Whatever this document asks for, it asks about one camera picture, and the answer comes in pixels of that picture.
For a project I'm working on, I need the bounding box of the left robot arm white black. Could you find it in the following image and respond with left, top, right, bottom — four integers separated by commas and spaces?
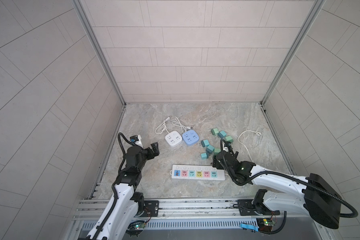
83, 133, 160, 240

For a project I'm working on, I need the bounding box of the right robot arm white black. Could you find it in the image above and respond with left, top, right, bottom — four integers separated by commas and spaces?
214, 139, 359, 229

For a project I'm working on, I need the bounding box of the green plug adapter middle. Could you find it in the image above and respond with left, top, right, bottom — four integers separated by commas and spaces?
214, 148, 221, 156

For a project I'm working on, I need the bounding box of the green plug adapter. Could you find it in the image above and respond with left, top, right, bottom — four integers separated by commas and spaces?
224, 136, 234, 143
211, 128, 220, 136
214, 148, 221, 156

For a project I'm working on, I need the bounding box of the green plug adapter right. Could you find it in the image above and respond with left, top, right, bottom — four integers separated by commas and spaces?
224, 136, 234, 143

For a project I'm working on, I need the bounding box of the teal plug adapter upper middle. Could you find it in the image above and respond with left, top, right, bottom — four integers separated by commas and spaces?
201, 140, 210, 148

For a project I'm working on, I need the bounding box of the teal plug adapter far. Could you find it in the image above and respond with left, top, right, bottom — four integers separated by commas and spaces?
218, 131, 227, 139

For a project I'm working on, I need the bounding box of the green plug adapter far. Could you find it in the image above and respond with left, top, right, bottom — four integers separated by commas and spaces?
211, 128, 220, 136

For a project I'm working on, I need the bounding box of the white square power socket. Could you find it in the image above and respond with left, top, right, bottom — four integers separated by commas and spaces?
165, 131, 183, 148

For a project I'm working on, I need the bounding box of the blue square power socket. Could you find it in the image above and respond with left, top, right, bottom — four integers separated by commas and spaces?
182, 130, 200, 146

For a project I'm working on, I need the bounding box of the white long power strip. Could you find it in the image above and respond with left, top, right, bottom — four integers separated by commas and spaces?
171, 165, 226, 181

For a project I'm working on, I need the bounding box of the left circuit board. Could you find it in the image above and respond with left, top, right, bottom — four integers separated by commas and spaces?
126, 220, 147, 235

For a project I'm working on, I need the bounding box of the circuit board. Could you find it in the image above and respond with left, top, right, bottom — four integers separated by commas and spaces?
126, 220, 147, 235
256, 218, 277, 233

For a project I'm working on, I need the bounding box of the blue tape piece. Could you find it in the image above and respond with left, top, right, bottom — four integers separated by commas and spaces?
240, 223, 259, 232

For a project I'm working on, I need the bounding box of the right circuit board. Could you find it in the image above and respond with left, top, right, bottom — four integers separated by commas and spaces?
256, 218, 277, 233

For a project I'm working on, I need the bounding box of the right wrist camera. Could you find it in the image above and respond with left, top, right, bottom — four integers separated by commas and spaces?
223, 143, 231, 153

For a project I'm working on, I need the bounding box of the white socket cable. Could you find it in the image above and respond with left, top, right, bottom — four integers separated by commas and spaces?
154, 116, 171, 135

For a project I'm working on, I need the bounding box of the blue socket cable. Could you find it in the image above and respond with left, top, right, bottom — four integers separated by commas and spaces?
171, 116, 192, 133

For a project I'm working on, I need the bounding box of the power strip white cable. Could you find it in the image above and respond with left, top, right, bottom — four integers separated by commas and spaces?
236, 129, 262, 164

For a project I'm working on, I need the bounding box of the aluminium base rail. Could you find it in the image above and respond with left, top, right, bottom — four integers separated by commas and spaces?
72, 197, 325, 231

